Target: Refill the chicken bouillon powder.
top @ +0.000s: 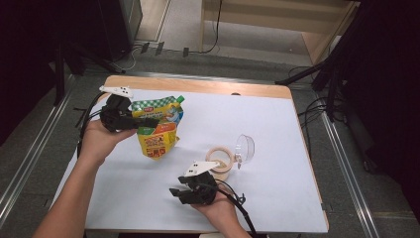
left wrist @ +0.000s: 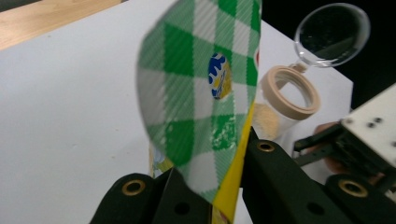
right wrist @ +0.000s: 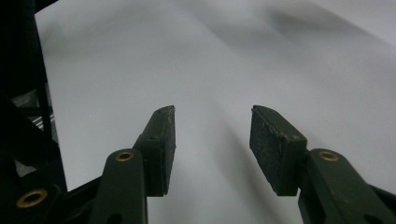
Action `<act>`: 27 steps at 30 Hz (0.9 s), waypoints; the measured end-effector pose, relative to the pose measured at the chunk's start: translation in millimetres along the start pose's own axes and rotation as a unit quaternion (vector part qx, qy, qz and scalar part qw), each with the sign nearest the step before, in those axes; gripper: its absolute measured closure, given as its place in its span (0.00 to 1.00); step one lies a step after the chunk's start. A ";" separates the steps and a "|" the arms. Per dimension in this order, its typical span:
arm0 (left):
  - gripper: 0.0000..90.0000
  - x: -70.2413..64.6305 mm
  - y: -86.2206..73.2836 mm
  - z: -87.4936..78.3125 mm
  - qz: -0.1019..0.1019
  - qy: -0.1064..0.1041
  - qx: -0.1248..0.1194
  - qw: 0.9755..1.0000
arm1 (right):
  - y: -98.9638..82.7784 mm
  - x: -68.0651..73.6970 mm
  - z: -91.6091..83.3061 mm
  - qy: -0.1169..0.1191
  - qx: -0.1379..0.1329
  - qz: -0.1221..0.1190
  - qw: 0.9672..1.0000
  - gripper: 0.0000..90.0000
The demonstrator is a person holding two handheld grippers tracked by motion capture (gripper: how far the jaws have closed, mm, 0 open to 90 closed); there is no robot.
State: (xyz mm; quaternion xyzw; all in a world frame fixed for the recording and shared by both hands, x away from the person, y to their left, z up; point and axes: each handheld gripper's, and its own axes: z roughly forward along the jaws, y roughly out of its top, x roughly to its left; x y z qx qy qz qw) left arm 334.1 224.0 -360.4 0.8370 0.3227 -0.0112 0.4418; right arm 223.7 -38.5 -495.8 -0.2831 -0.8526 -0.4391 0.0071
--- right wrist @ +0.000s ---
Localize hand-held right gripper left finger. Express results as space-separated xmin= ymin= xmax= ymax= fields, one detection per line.
xmin=88 ymin=105 xmax=177 ymax=224

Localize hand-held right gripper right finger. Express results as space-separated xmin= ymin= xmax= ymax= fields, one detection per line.
xmin=248 ymin=105 xmax=396 ymax=224

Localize white paper sheet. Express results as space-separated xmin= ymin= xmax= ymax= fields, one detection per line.
xmin=34 ymin=0 xmax=396 ymax=224

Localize black frame bars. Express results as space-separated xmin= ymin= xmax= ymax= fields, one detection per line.
xmin=0 ymin=0 xmax=68 ymax=194

